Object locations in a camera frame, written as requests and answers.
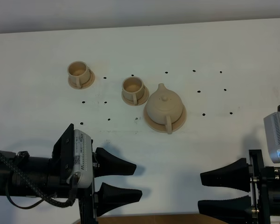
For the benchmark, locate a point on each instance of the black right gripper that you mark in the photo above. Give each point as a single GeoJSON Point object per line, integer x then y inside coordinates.
{"type": "Point", "coordinates": [237, 176]}

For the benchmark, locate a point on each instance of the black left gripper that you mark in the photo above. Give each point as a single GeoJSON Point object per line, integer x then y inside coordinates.
{"type": "Point", "coordinates": [108, 197]}

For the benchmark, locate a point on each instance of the beige teapot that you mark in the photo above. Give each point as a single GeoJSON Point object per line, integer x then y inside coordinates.
{"type": "Point", "coordinates": [164, 95]}

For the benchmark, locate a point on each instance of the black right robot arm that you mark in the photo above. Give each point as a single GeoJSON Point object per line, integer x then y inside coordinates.
{"type": "Point", "coordinates": [274, 195]}

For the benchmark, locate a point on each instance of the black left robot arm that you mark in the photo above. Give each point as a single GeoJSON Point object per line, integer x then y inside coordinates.
{"type": "Point", "coordinates": [25, 176]}

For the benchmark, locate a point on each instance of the beige teapot saucer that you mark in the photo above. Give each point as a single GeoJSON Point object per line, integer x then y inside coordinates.
{"type": "Point", "coordinates": [165, 117]}

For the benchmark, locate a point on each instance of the middle beige cup saucer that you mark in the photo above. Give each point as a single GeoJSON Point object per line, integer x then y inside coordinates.
{"type": "Point", "coordinates": [141, 101]}

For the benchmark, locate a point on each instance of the beige cup saucer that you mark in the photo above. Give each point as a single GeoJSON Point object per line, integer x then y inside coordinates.
{"type": "Point", "coordinates": [82, 81]}
{"type": "Point", "coordinates": [141, 101]}

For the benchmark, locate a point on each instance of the middle beige teacup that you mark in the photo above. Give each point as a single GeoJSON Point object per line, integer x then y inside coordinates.
{"type": "Point", "coordinates": [132, 90]}

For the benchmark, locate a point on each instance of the beige teacup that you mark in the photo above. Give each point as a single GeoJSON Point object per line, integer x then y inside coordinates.
{"type": "Point", "coordinates": [77, 68]}
{"type": "Point", "coordinates": [132, 90]}

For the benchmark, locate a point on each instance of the left beige cup saucer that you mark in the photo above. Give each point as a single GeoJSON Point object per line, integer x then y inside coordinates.
{"type": "Point", "coordinates": [82, 81]}

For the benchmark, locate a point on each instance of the left beige teacup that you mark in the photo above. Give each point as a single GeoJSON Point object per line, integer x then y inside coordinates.
{"type": "Point", "coordinates": [77, 68]}

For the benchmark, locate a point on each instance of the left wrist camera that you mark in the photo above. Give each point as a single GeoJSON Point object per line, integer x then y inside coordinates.
{"type": "Point", "coordinates": [82, 160]}

